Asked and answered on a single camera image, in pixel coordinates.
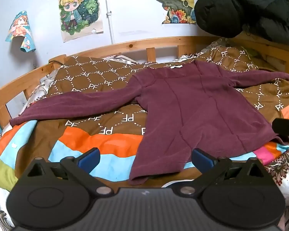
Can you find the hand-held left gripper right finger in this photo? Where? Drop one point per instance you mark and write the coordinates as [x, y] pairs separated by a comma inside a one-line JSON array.
[[202, 160]]

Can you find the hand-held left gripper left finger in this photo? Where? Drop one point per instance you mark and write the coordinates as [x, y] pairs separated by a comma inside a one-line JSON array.
[[89, 158]]

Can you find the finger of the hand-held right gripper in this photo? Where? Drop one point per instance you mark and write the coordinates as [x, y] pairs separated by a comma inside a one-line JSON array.
[[285, 130]]

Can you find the maroon long-sleeve sweater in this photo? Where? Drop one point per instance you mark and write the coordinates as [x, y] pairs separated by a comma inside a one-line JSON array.
[[195, 105]]

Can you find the white floral bed sheet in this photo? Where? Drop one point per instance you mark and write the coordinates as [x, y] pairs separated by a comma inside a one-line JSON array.
[[279, 170]]

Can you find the brown printed blanket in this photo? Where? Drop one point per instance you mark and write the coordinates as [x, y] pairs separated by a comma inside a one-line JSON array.
[[98, 77]]

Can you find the black puffer jacket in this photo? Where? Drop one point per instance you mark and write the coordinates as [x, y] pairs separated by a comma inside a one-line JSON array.
[[240, 4]]

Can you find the curled cartoon poster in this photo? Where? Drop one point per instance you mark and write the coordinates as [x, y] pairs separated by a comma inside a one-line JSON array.
[[20, 32]]

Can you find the blond cartoon figure poster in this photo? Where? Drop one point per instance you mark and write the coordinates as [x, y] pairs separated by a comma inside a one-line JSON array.
[[79, 12]]

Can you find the colourful landscape poster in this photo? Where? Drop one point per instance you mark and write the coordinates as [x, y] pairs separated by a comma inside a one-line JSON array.
[[175, 2]]

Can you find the wooden bed frame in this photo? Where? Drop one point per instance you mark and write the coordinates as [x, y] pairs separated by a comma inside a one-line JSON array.
[[134, 45]]

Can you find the white wall pipe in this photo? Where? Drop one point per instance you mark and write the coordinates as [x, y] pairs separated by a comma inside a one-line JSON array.
[[108, 28]]

